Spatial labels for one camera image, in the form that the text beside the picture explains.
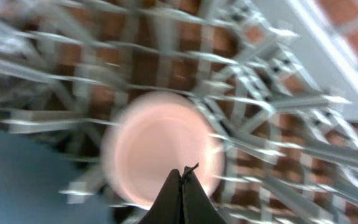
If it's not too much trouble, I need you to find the pink cup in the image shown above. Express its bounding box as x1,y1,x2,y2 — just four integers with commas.
100,91,225,210

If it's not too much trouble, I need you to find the grey dishwasher rack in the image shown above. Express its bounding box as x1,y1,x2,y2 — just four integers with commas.
0,1,358,223

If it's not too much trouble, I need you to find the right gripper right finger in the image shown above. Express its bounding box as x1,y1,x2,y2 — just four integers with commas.
181,163,226,224

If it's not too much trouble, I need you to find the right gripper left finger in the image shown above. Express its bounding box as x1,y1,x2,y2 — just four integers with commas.
139,169,182,224

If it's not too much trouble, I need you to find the dark blue plate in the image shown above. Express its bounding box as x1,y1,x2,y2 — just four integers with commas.
0,130,112,224

